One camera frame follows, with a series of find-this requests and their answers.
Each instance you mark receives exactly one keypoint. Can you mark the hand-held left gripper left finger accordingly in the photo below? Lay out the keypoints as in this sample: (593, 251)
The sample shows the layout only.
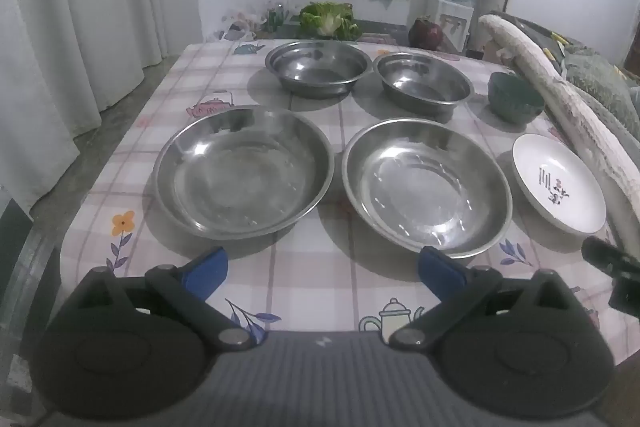
(205, 269)

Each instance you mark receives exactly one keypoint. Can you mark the checked teapot print tablecloth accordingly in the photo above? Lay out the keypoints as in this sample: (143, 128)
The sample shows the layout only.
(300, 267)

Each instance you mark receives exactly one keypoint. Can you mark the green napa cabbage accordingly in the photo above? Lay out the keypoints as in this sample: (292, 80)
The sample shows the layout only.
(325, 19)

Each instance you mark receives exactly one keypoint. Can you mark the green bottle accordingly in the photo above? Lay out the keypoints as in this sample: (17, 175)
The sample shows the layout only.
(275, 19)

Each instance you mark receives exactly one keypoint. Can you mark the small stainless steel bowl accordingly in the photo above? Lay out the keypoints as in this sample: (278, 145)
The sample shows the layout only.
(425, 82)

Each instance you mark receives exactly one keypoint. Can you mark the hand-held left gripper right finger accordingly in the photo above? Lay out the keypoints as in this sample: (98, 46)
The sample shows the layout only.
(440, 272)

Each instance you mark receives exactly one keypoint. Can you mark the cream padded chair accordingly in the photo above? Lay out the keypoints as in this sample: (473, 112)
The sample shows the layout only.
(550, 77)

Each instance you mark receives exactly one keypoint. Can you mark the green ceramic bowl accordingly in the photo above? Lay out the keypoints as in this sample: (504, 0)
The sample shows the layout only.
(515, 102)

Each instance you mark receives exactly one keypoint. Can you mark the large stainless steel plate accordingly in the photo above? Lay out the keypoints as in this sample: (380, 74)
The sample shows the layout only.
(240, 172)
(425, 192)

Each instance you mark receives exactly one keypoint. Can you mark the white printed ceramic plate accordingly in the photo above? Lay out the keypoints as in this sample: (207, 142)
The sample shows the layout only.
(545, 172)

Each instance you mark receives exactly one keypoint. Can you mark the white plastic bag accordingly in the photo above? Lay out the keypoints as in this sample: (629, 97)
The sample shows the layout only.
(240, 24)

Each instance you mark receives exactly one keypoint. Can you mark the white water dispenser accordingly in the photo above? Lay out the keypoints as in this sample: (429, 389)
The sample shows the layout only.
(452, 19)

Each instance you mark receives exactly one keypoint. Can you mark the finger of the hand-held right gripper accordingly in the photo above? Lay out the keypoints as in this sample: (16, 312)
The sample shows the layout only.
(605, 254)

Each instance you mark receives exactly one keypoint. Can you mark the wide stainless steel bowl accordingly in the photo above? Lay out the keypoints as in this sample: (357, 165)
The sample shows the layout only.
(315, 67)

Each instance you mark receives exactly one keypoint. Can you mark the white curtain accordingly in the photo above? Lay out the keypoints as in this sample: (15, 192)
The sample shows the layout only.
(75, 7)

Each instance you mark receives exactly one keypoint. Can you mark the green quilted blanket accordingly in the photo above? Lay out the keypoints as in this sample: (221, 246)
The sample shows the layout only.
(600, 82)

